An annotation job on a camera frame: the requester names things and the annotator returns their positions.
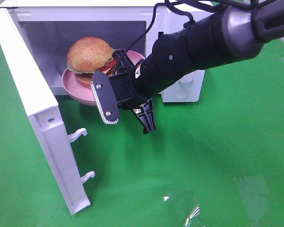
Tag green table mat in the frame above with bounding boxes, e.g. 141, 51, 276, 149
0, 40, 284, 227

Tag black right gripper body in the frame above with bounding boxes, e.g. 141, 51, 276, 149
109, 60, 154, 110

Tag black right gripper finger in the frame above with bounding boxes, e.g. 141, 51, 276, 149
131, 98, 156, 134
113, 49, 135, 75

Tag clear tape patch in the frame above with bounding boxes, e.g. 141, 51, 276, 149
154, 189, 203, 227

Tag burger with lettuce and tomato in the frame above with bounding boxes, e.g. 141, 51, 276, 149
67, 37, 117, 88

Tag pink round plate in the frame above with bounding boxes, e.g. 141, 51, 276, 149
62, 50, 145, 106

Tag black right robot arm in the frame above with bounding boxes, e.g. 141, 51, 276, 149
99, 0, 284, 133

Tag white microwave knob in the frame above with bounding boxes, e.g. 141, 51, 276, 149
179, 73, 194, 84

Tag white microwave oven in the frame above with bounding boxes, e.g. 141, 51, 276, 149
0, 0, 187, 95

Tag round white door button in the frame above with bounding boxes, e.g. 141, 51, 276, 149
174, 88, 189, 100

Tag white microwave door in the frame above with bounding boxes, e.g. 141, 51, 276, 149
0, 8, 95, 215

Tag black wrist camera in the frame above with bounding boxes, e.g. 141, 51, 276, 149
91, 71, 119, 124

